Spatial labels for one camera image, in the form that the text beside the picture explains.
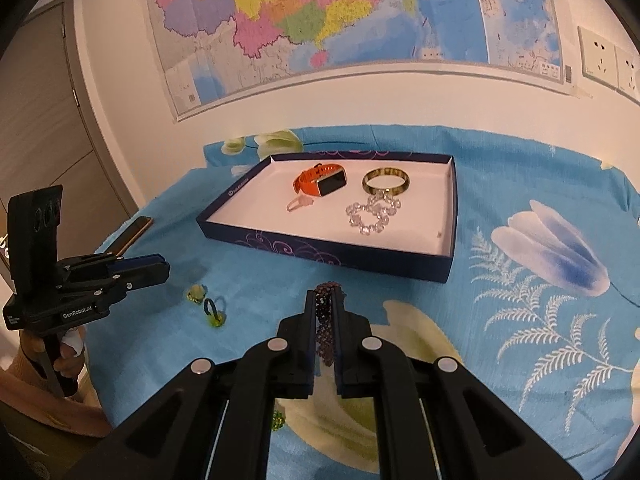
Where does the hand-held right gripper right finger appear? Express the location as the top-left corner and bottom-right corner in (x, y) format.
(334, 292), (583, 480)

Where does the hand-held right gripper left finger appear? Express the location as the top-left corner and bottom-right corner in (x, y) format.
(65, 287), (321, 480)

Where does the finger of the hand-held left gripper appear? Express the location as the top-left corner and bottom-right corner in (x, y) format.
(57, 254), (166, 274)
(62, 261), (171, 304)

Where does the purple bead bracelet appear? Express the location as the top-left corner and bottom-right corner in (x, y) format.
(314, 281), (346, 366)

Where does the green pendant with black cord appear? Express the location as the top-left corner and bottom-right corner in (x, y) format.
(202, 297), (227, 330)

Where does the clear crystal bead bracelet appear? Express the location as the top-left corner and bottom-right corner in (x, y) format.
(346, 195), (402, 235)

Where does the navy shallow cardboard box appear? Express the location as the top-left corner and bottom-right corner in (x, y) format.
(196, 150), (458, 285)

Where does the orange smartwatch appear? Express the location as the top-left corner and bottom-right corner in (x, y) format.
(292, 162), (347, 197)

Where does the gold bangle bracelet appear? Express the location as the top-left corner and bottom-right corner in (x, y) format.
(361, 167), (411, 196)

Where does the person's left forearm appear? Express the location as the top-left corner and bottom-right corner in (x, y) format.
(0, 360), (113, 441)

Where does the person's left hand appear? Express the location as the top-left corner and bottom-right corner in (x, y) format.
(19, 327), (88, 392)

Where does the black smartphone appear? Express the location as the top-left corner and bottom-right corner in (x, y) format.
(112, 216), (153, 256)

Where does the grey-brown door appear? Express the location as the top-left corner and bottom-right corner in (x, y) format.
(0, 0), (138, 286)

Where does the colourful wall map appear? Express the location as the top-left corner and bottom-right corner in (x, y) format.
(142, 0), (576, 123)

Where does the white wall socket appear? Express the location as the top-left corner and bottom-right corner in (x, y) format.
(578, 26), (618, 91)
(615, 45), (640, 103)

